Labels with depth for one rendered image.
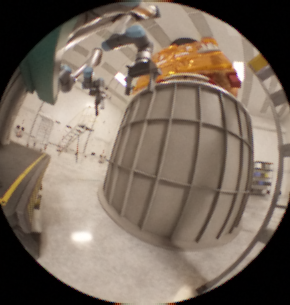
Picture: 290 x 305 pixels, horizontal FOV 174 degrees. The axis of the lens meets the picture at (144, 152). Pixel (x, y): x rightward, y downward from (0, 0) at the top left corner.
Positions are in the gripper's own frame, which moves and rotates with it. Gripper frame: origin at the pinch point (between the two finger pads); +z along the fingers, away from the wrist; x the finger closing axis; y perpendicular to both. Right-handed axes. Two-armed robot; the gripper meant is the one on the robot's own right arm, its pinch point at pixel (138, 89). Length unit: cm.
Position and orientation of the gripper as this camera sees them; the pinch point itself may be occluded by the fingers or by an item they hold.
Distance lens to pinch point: 43.7
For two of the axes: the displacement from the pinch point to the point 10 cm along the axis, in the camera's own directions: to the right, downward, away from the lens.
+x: 7.9, 2.6, -5.6
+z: -1.2, 9.5, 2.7
